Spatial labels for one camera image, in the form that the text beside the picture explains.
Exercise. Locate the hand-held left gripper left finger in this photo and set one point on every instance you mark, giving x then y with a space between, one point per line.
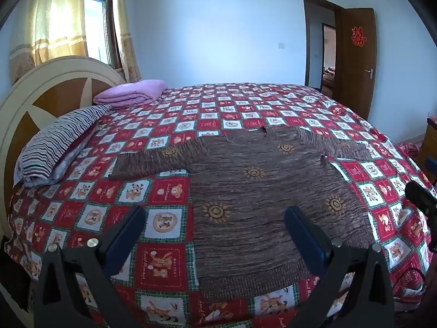
124 242

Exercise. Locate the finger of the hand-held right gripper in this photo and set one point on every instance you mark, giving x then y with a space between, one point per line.
420 194
432 167

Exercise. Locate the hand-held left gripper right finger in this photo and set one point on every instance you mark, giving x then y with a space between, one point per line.
305 242

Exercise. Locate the brown knitted sweater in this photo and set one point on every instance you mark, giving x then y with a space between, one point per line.
252 194

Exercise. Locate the wooden cabinet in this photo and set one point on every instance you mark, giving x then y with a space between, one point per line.
428 140

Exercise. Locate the red cloth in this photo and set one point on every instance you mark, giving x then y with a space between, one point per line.
408 148

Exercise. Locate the red checkered bear-print bedspread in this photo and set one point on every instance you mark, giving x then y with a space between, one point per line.
170 191

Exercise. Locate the grey pillow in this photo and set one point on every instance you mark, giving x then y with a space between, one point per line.
65 170

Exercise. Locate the brown wooden door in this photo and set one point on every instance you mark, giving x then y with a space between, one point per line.
355 75

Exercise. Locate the striped pillow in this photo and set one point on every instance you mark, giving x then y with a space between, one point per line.
58 136

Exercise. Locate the brown sofa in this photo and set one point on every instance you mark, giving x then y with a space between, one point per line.
328 77

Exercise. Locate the red paper door decoration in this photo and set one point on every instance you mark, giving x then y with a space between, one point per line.
357 36

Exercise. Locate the folded purple blanket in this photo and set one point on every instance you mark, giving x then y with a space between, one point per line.
133 90

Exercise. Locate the cream and brown headboard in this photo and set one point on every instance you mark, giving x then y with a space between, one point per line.
68 71

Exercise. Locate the narrow yellow curtain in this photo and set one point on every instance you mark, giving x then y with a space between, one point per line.
123 34

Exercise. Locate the window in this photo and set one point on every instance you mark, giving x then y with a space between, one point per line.
97 24

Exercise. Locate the wide yellow curtain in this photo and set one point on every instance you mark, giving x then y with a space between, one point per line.
51 13

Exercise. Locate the brown door frame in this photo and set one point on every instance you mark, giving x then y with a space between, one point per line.
306 41

